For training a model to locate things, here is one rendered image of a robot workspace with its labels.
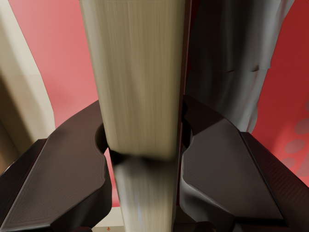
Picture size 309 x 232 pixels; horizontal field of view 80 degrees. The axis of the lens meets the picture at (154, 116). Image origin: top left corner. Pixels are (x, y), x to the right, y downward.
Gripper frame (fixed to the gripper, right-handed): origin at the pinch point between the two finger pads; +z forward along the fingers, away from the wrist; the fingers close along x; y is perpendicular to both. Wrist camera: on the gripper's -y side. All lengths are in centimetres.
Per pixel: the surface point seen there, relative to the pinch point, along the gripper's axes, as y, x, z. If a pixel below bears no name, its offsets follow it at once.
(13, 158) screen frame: 8.8, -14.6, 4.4
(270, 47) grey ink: -1.8, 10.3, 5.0
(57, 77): 0.3, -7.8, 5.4
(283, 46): -1.8, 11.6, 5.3
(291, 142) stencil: 8.8, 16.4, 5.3
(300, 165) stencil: 12.8, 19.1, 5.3
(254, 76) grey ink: 0.4, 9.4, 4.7
